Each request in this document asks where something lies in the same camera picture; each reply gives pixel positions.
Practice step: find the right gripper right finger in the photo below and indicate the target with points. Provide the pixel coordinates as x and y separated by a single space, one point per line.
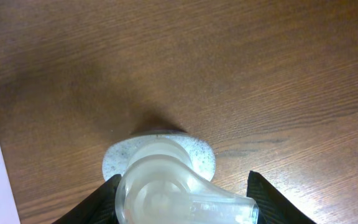
274 208

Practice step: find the clear pump soap bottle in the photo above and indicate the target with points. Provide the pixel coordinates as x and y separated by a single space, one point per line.
166 178

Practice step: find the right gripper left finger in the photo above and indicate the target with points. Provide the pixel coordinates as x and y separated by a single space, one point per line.
97 208

